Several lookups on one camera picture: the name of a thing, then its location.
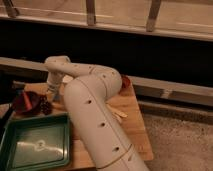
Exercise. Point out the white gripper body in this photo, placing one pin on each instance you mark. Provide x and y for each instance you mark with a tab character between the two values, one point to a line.
53	91

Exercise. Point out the white paper cup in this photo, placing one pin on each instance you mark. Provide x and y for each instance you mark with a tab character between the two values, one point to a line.
66	79

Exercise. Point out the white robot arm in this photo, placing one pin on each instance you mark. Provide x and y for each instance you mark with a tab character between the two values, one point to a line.
85	99

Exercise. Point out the dark grape bunch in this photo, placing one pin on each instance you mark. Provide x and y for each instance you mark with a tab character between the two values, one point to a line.
45	105

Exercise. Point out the dark red bowl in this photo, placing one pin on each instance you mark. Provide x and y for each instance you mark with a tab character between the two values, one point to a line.
27	102

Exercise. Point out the green plastic tray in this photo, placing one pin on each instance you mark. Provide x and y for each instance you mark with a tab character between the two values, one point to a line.
35	144

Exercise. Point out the cream wooden utensil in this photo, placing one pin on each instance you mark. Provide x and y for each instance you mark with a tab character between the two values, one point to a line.
119	115

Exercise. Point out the brown ceramic bowl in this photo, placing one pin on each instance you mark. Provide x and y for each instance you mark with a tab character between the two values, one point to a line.
125	82

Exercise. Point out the wooden table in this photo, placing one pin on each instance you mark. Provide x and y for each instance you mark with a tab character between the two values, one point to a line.
132	124

